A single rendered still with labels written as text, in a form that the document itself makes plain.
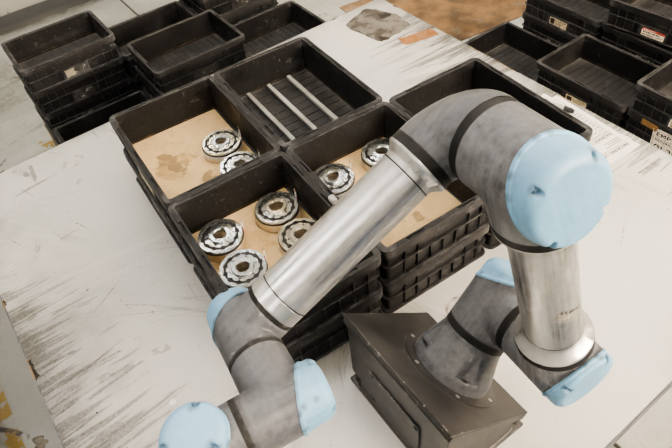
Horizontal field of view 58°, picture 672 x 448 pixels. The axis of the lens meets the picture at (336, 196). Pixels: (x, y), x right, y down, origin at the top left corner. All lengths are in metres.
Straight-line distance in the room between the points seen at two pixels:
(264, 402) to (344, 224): 0.23
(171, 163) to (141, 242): 0.22
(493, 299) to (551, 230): 0.40
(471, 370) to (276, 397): 0.48
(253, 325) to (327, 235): 0.14
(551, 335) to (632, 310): 0.58
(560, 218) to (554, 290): 0.17
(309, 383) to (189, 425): 0.14
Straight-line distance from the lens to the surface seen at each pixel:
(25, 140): 3.45
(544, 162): 0.65
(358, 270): 1.18
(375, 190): 0.75
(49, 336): 1.58
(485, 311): 1.07
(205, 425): 0.70
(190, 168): 1.61
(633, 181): 1.76
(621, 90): 2.63
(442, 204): 1.43
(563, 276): 0.81
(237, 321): 0.79
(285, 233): 1.35
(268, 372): 0.73
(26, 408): 2.40
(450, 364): 1.10
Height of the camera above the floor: 1.87
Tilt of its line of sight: 46 degrees down
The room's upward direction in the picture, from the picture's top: 7 degrees counter-clockwise
